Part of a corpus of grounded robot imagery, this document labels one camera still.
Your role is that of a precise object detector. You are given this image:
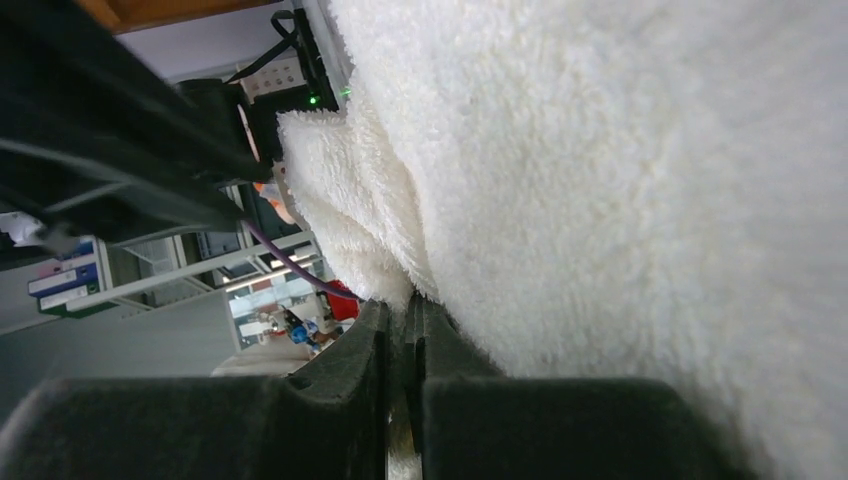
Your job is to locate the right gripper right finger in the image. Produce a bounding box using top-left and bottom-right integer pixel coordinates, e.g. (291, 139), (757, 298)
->
(403, 296), (743, 479)

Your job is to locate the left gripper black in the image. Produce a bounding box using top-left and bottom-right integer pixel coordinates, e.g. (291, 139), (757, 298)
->
(1, 1), (270, 245)

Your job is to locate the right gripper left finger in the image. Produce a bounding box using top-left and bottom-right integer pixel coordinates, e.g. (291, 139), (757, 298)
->
(1, 302), (391, 479)

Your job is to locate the white towel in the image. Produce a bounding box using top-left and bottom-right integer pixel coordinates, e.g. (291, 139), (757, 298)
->
(280, 1), (847, 479)

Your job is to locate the wooden rack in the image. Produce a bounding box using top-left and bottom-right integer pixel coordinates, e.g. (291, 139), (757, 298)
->
(76, 0), (273, 34)

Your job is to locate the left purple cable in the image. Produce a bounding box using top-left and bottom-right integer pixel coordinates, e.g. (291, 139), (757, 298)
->
(241, 218), (359, 301)

